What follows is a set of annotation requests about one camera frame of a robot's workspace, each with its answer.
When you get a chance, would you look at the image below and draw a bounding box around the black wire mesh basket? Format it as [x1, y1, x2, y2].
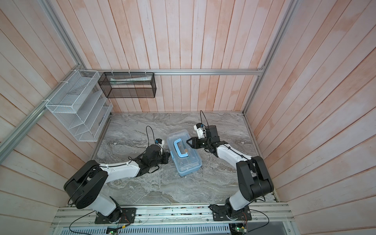
[99, 71, 157, 99]

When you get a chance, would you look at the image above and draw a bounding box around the aluminium corner post left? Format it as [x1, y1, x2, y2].
[38, 0, 86, 69]

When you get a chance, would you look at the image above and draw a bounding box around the white vent grille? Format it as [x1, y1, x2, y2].
[52, 224, 231, 235]

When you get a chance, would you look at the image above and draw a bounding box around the aluminium corner post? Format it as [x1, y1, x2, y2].
[241, 1, 301, 116]
[38, 0, 86, 69]

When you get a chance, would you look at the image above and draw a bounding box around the aluminium corner post right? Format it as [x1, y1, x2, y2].
[241, 1, 301, 116]

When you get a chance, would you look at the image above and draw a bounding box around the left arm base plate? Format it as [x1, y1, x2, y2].
[95, 207, 137, 224]

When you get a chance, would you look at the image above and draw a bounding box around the blue plastic tool box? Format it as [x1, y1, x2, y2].
[167, 130, 202, 177]

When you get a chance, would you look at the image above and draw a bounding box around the aluminium horizontal back rail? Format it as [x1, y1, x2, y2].
[96, 69, 263, 76]

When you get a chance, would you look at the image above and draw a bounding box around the aluminium left wall rail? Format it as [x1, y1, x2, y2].
[1, 64, 83, 164]

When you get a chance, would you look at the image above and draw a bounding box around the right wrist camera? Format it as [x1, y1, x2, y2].
[194, 123, 206, 139]

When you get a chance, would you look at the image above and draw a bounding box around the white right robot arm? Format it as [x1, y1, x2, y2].
[187, 137, 274, 217]

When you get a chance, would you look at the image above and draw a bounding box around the white wire mesh shelf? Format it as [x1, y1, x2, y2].
[46, 70, 113, 142]

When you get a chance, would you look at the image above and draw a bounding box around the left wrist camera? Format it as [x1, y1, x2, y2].
[155, 138, 165, 150]

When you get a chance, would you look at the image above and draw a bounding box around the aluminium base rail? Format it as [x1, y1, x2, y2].
[51, 203, 294, 227]

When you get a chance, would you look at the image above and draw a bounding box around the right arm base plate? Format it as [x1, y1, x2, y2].
[208, 204, 252, 221]

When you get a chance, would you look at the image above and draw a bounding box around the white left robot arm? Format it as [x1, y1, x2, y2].
[64, 144, 170, 221]

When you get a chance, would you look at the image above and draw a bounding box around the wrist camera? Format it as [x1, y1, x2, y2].
[194, 123, 206, 139]
[155, 138, 165, 150]

